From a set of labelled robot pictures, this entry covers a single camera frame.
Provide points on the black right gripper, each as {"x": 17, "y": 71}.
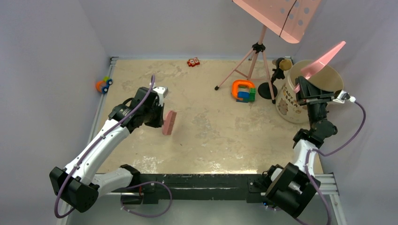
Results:
{"x": 308, "y": 91}

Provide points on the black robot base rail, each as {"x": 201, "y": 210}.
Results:
{"x": 251, "y": 188}

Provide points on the orange plastic ring toy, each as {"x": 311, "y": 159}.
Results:
{"x": 241, "y": 85}

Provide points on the pink hand brush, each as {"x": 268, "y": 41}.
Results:
{"x": 169, "y": 123}

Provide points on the green duplo block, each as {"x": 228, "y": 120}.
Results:
{"x": 252, "y": 94}

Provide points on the blue duplo block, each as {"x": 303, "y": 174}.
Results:
{"x": 243, "y": 96}

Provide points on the orange toy car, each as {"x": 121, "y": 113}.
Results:
{"x": 103, "y": 85}

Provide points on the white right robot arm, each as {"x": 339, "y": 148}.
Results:
{"x": 292, "y": 187}

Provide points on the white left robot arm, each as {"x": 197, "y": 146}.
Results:
{"x": 77, "y": 183}

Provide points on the black microphone stand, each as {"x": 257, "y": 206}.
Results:
{"x": 281, "y": 65}

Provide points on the pink dustpan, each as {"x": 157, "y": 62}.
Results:
{"x": 320, "y": 62}

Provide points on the cream cartoon bucket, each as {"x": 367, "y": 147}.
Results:
{"x": 287, "y": 106}

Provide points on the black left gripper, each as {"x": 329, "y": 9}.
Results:
{"x": 157, "y": 123}

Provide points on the pink music stand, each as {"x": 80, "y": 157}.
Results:
{"x": 288, "y": 19}

